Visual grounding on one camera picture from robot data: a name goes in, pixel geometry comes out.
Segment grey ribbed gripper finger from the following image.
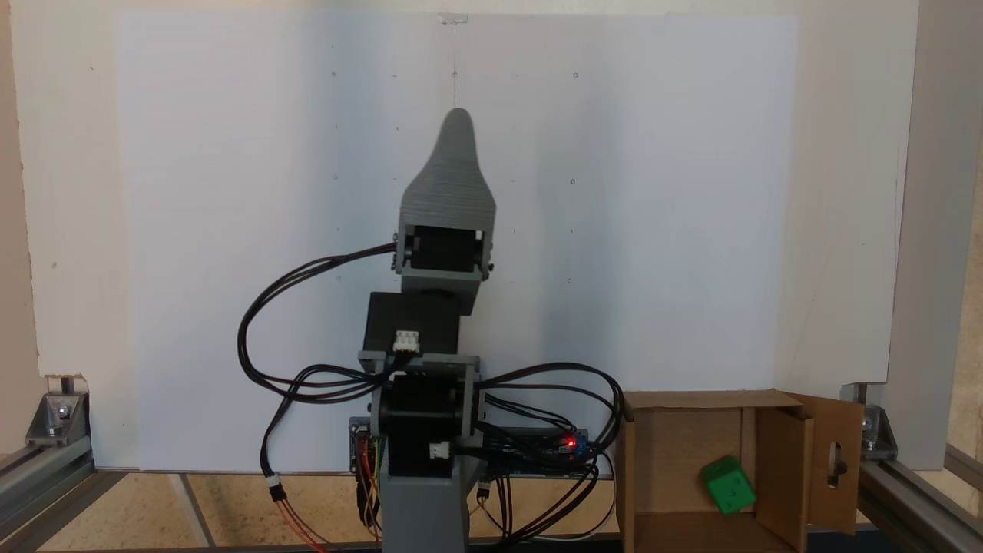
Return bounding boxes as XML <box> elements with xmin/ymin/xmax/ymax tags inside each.
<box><xmin>399</xmin><ymin>108</ymin><xmax>497</xmax><ymax>231</ymax></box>

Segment green dice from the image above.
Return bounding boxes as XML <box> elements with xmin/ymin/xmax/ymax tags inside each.
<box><xmin>700</xmin><ymin>456</ymin><xmax>758</xmax><ymax>516</ymax></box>

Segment circuit board with white connectors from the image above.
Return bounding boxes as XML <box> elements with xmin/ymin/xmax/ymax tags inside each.
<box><xmin>349</xmin><ymin>416</ymin><xmax>385</xmax><ymax>474</ymax></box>

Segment blue circuit board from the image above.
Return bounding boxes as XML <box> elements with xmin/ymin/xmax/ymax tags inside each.
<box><xmin>480</xmin><ymin>425</ymin><xmax>596</xmax><ymax>472</ymax></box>

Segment brown cardboard box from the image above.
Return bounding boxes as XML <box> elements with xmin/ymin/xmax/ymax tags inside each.
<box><xmin>617</xmin><ymin>389</ymin><xmax>866</xmax><ymax>553</ymax></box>

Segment black servo cable bundle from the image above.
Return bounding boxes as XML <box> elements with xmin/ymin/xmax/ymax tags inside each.
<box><xmin>237</xmin><ymin>242</ymin><xmax>400</xmax><ymax>408</ymax></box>
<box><xmin>476</xmin><ymin>363</ymin><xmax>625</xmax><ymax>540</ymax></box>

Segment yellow jumper wire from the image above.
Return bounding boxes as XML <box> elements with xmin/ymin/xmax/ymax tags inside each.
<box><xmin>359</xmin><ymin>436</ymin><xmax>384</xmax><ymax>540</ymax></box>

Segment black power cable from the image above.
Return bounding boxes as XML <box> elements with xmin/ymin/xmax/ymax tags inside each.
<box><xmin>260</xmin><ymin>396</ymin><xmax>290</xmax><ymax>500</ymax></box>

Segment orange jumper wire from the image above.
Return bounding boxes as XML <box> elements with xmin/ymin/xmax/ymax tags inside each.
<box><xmin>274</xmin><ymin>492</ymin><xmax>333</xmax><ymax>553</ymax></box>

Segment metal corner bracket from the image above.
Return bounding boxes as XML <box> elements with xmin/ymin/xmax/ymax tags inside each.
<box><xmin>26</xmin><ymin>392</ymin><xmax>88</xmax><ymax>447</ymax></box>
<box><xmin>860</xmin><ymin>403</ymin><xmax>899</xmax><ymax>460</ymax></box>

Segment aluminium frame rail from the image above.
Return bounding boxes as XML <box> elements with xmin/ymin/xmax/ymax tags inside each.
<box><xmin>0</xmin><ymin>444</ymin><xmax>98</xmax><ymax>543</ymax></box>
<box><xmin>856</xmin><ymin>442</ymin><xmax>983</xmax><ymax>553</ymax></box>

